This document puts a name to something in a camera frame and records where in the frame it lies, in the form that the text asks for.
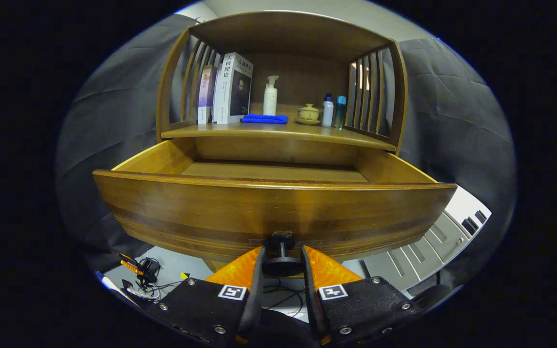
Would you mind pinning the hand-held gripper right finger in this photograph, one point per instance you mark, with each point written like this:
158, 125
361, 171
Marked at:
311, 299

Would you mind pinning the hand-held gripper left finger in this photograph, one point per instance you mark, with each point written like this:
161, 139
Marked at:
256, 295

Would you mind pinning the wooden drawer with black knob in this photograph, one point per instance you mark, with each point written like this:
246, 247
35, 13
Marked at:
211, 212

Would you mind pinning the white plastic drawer unit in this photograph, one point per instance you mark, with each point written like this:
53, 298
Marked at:
423, 251

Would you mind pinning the wooden countertop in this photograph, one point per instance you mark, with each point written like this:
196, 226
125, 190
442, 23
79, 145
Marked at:
269, 130

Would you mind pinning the brown wooden cabinet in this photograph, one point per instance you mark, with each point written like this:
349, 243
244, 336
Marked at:
288, 34

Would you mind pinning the orange and black device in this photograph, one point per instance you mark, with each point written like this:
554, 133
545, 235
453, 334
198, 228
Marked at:
131, 266

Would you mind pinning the blue folded cloth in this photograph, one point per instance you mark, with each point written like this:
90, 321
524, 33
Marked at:
264, 119

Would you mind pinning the yellow saucer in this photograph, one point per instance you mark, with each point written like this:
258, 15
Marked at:
308, 123

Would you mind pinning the yellow lidded tea cup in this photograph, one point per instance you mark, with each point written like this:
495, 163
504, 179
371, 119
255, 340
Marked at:
309, 113

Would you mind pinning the white bottle with blue cap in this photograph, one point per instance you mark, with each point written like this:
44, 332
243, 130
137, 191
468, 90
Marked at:
327, 113

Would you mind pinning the clear teal bottle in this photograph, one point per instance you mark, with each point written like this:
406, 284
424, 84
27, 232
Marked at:
340, 113

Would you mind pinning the white pump bottle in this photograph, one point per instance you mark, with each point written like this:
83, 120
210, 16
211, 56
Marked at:
270, 101

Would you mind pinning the thick white portrait book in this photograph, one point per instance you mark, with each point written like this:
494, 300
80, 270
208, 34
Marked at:
232, 92

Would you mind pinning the thin purple book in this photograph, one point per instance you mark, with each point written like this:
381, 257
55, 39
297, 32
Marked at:
206, 92

